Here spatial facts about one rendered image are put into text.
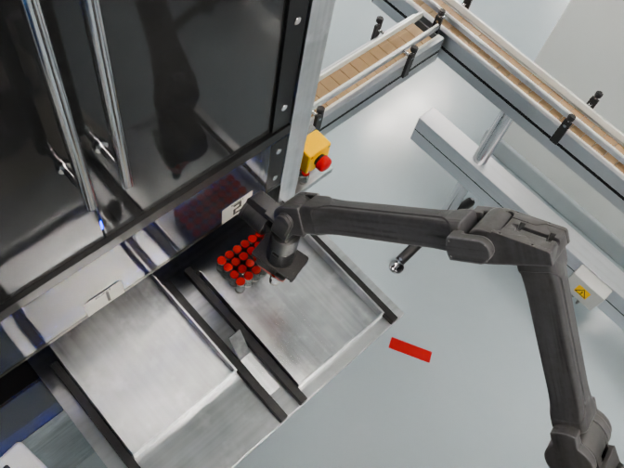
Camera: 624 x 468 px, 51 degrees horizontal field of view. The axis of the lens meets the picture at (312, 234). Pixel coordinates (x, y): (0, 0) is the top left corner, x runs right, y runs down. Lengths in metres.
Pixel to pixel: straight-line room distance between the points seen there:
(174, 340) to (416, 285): 1.35
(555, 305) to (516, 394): 1.59
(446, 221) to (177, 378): 0.70
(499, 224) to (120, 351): 0.85
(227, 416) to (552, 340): 0.70
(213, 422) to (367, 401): 1.06
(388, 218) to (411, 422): 1.44
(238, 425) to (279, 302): 0.29
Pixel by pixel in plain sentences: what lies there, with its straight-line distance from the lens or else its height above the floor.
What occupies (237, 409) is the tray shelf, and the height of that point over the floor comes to 0.88.
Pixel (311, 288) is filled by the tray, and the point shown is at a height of 0.88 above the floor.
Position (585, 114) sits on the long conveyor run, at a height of 0.93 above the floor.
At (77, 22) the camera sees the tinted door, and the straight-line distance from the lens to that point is 0.84.
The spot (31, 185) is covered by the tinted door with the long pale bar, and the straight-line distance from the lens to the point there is 0.99.
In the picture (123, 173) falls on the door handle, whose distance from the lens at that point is 0.96.
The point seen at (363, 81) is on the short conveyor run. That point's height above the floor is 0.93.
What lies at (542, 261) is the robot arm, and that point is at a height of 1.50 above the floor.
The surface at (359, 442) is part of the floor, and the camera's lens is 2.36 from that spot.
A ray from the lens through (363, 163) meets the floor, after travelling 2.84.
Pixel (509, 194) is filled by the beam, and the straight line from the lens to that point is 2.25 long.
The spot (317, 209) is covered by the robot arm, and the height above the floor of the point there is 1.29.
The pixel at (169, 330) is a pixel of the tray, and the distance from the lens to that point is 1.48.
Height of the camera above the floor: 2.27
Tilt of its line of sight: 60 degrees down
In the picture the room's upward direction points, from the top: 16 degrees clockwise
